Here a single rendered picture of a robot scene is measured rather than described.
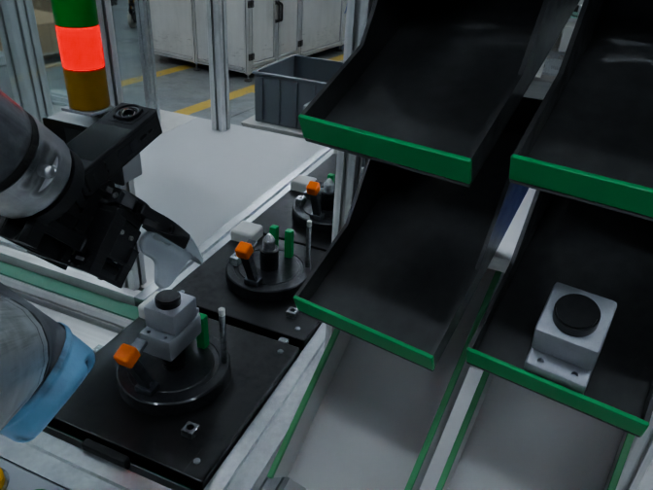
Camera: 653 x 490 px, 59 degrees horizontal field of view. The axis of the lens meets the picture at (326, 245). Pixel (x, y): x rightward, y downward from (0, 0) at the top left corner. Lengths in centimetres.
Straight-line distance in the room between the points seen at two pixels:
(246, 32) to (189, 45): 76
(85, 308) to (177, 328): 31
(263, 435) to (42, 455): 25
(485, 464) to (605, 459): 11
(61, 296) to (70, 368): 61
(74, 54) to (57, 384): 48
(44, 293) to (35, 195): 57
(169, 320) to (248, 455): 18
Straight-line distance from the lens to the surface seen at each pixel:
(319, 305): 48
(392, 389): 60
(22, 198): 47
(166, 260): 60
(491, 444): 60
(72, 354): 41
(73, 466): 73
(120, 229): 54
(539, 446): 60
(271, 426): 73
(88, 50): 78
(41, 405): 41
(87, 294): 99
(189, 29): 621
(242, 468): 69
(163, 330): 71
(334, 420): 62
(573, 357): 45
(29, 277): 107
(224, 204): 142
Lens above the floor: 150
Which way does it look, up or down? 31 degrees down
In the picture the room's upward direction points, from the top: 4 degrees clockwise
